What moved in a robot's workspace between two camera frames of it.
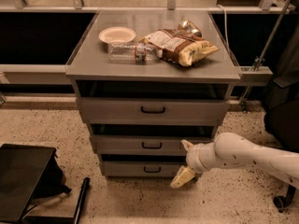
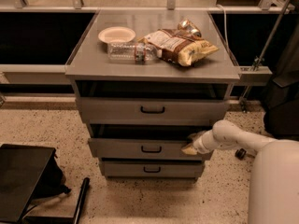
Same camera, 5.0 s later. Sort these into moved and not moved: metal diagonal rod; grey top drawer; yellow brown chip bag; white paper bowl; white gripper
Moved: white gripper
Not moved: metal diagonal rod; yellow brown chip bag; white paper bowl; grey top drawer
